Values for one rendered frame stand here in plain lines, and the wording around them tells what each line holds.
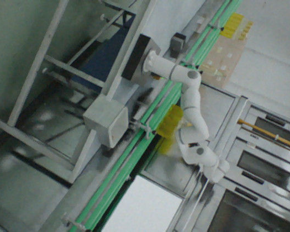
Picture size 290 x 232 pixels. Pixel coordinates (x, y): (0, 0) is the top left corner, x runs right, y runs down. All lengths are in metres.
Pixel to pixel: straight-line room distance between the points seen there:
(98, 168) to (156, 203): 0.41
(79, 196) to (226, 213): 0.88
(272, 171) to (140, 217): 0.92
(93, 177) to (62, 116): 0.65
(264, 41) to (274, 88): 1.44
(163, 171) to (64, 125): 0.76
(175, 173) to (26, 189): 0.93
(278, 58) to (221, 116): 5.28
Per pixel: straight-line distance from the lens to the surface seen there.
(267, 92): 6.63
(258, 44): 7.59
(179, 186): 1.89
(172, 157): 1.96
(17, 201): 2.00
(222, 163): 1.73
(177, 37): 2.12
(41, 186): 1.99
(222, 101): 2.32
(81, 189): 1.69
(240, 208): 1.98
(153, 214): 1.82
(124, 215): 1.82
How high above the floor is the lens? 1.36
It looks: 15 degrees down
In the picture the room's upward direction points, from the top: 116 degrees clockwise
